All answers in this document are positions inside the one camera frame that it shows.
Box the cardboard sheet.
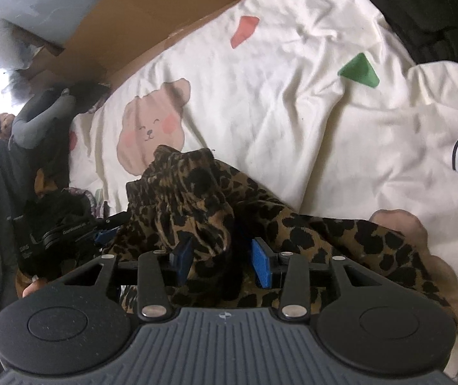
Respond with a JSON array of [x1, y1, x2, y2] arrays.
[[24, 0, 321, 89]]

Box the black folded clothes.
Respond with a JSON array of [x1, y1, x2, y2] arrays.
[[351, 0, 458, 65]]

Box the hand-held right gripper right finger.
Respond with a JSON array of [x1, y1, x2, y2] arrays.
[[252, 237, 386, 321]]

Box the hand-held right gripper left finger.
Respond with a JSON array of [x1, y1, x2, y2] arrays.
[[64, 237, 194, 322]]

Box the leopard print skirt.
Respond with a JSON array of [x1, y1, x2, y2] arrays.
[[119, 144, 454, 315]]

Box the purple floral cloth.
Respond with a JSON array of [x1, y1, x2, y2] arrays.
[[71, 188, 107, 219]]

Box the white printed blanket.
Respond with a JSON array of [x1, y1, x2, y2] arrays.
[[66, 0, 458, 385]]

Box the person's left hand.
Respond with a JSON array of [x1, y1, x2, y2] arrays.
[[21, 278, 50, 299]]

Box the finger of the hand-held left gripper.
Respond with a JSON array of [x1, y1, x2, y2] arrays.
[[92, 212, 130, 245]]

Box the black clothes pile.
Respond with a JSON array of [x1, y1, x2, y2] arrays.
[[8, 82, 111, 225]]

